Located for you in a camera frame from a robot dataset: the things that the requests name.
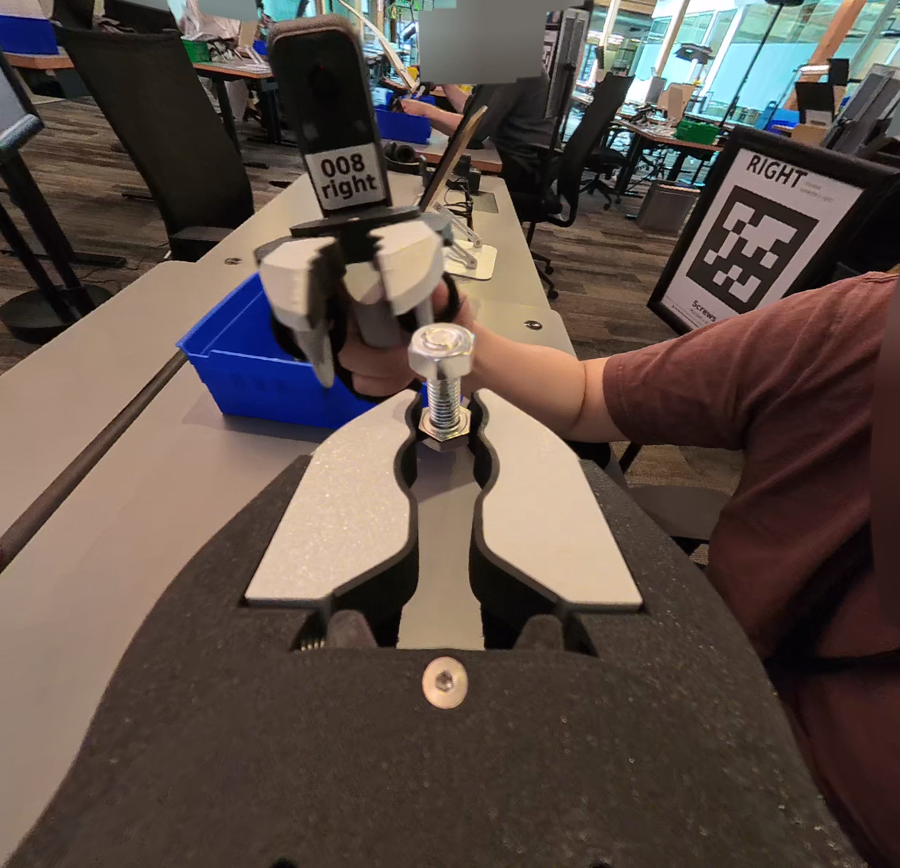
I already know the person's right forearm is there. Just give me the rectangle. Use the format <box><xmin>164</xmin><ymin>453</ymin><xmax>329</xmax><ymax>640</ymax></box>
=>
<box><xmin>470</xmin><ymin>325</ymin><xmax>631</xmax><ymax>445</ymax></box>

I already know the blue plastic parts bin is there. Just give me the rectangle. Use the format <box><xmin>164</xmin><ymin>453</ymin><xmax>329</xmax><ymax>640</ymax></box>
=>
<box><xmin>176</xmin><ymin>270</ymin><xmax>385</xmax><ymax>430</ymax></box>

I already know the black framed easel board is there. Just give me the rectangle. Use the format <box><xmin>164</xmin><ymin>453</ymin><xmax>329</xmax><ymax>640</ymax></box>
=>
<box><xmin>0</xmin><ymin>51</ymin><xmax>129</xmax><ymax>346</ymax></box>

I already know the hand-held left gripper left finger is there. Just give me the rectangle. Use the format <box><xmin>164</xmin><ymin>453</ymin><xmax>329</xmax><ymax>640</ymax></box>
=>
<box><xmin>245</xmin><ymin>392</ymin><xmax>423</xmax><ymax>649</ymax></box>

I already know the person's right hand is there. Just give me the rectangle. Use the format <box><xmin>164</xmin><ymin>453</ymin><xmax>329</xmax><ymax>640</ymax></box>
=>
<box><xmin>336</xmin><ymin>277</ymin><xmax>480</xmax><ymax>399</ymax></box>

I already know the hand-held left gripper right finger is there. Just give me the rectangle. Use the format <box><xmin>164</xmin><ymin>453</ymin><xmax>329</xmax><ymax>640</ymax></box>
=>
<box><xmin>470</xmin><ymin>388</ymin><xmax>644</xmax><ymax>649</ymax></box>

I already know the grey waste bin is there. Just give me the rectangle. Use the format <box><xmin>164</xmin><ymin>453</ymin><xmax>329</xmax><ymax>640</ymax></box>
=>
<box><xmin>636</xmin><ymin>180</ymin><xmax>702</xmax><ymax>234</ymax></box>

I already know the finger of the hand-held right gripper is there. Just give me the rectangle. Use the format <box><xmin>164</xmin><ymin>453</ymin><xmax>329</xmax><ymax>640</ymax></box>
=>
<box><xmin>373</xmin><ymin>221</ymin><xmax>447</xmax><ymax>333</ymax></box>
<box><xmin>256</xmin><ymin>237</ymin><xmax>345</xmax><ymax>391</ymax></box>

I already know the silver hex bolt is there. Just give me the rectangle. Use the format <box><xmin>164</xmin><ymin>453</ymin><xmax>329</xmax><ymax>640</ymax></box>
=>
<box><xmin>406</xmin><ymin>323</ymin><xmax>478</xmax><ymax>452</ymax></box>

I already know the small blue storage bin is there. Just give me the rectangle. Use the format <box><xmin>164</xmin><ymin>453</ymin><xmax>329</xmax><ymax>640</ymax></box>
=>
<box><xmin>373</xmin><ymin>103</ymin><xmax>433</xmax><ymax>146</ymax></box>
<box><xmin>0</xmin><ymin>13</ymin><xmax>59</xmax><ymax>58</ymax></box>

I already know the black framed marker sign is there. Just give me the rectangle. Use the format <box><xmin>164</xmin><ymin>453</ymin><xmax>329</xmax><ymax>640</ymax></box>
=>
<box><xmin>647</xmin><ymin>126</ymin><xmax>900</xmax><ymax>336</ymax></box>

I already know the silver hex nut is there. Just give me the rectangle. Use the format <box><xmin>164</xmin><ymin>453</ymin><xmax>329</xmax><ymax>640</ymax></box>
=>
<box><xmin>406</xmin><ymin>323</ymin><xmax>478</xmax><ymax>381</ymax></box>

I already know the grey office chair seat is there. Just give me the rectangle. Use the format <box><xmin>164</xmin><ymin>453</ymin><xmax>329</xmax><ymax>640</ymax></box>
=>
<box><xmin>617</xmin><ymin>442</ymin><xmax>734</xmax><ymax>544</ymax></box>

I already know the black floor lamp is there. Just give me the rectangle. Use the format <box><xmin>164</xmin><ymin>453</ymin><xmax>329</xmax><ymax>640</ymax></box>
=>
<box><xmin>731</xmin><ymin>0</ymin><xmax>807</xmax><ymax>132</ymax></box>

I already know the black office chair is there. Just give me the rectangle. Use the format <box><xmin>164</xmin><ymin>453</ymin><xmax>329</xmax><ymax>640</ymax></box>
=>
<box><xmin>55</xmin><ymin>27</ymin><xmax>256</xmax><ymax>264</ymax></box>
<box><xmin>524</xmin><ymin>73</ymin><xmax>635</xmax><ymax>301</ymax></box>

